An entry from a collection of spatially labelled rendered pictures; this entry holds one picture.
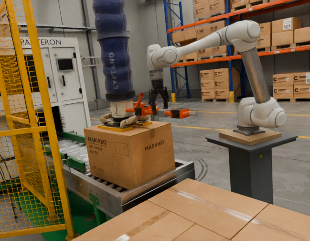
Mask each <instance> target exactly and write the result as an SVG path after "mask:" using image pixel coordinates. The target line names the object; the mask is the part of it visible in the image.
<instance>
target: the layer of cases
mask: <svg viewBox="0 0 310 241"><path fill-rule="evenodd" d="M71 241H310V216H307V215H304V214H301V213H298V212H295V211H292V210H289V209H285V208H282V207H278V206H275V205H272V204H268V203H266V202H263V201H260V200H256V199H253V198H250V197H246V196H243V195H240V194H237V193H234V192H231V191H228V190H224V189H221V188H218V187H215V186H211V185H208V184H205V183H202V182H199V181H196V180H192V179H189V178H187V179H185V180H183V181H181V182H180V183H178V184H176V185H174V186H172V187H170V188H168V189H167V190H165V191H163V192H161V193H159V194H157V195H155V196H153V197H152V198H150V199H148V200H146V201H144V202H142V203H140V204H138V205H137V206H135V207H133V208H131V209H129V210H127V211H125V212H124V213H122V214H120V215H118V216H116V217H114V218H112V219H111V220H109V221H107V222H105V223H103V224H101V225H99V226H97V227H96V228H94V229H92V230H90V231H88V232H86V233H84V234H82V235H81V236H79V237H77V238H75V239H73V240H71Z"/></svg>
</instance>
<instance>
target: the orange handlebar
mask: <svg viewBox="0 0 310 241"><path fill-rule="evenodd" d="M136 104H137V102H134V107H136ZM145 105H146V103H144V102H141V103H140V105H139V106H145ZM125 111H126V112H135V111H134V108H130V109H126V110H125ZM143 112H144V113H148V114H151V115H153V113H152V109H148V110H144V111H143ZM165 115H170V111H166V112H165ZM182 115H183V116H186V115H189V112H188V111H186V112H183V113H182Z"/></svg>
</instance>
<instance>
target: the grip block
mask: <svg viewBox="0 0 310 241"><path fill-rule="evenodd" d="M148 109H151V106H139V107H135V108H134V111H135V116H146V115H148V113H144V112H143V111H144V110H148Z"/></svg>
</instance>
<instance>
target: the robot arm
mask: <svg viewBox="0 0 310 241"><path fill-rule="evenodd" d="M260 32H261V29H260V26H259V24H258V23H257V22H255V21H251V20H244V21H239V22H235V23H233V24H231V25H228V26H226V27H224V28H222V29H220V30H218V31H216V32H214V33H212V34H210V35H208V36H207V37H205V38H203V39H201V40H198V41H196V42H193V43H191V44H188V45H186V46H183V47H179V48H176V47H174V46H167V47H164V48H161V47H160V45H158V44H152V45H149V46H148V47H147V53H146V58H147V65H148V68H149V73H150V79H152V81H151V84H152V86H153V88H152V89H149V105H151V109H152V113H153V116H156V115H157V113H156V105H155V101H156V97H157V95H158V94H160V95H161V96H162V98H163V100H164V103H163V104H164V108H167V109H168V102H169V101H170V98H169V95H168V92H167V87H163V79H162V78H164V74H163V68H166V67H170V66H173V65H174V64H176V63H178V61H179V59H180V58H182V57H184V56H186V55H188V54H191V53H194V52H196V51H199V50H202V49H205V48H211V47H218V46H223V45H232V44H233V46H234V47H235V48H236V49H237V51H238V52H240V54H241V57H242V60H243V63H244V66H245V69H246V73H247V76H248V80H249V83H250V86H251V89H252V92H253V95H254V97H249V98H243V99H242V100H241V101H240V103H239V106H238V125H237V129H233V132H237V133H240V134H243V135H245V136H250V135H254V134H259V133H265V132H266V131H265V130H262V129H260V128H259V127H264V128H270V129H273V128H278V127H280V126H282V125H284V124H285V122H286V120H287V115H286V112H285V111H284V110H283V109H282V108H281V107H280V106H279V104H278V103H277V101H276V100H275V99H274V98H273V97H271V96H270V93H269V90H268V87H267V83H266V79H265V76H264V72H263V69H262V66H261V63H260V59H259V56H258V52H257V48H256V46H257V39H258V38H259V36H260Z"/></svg>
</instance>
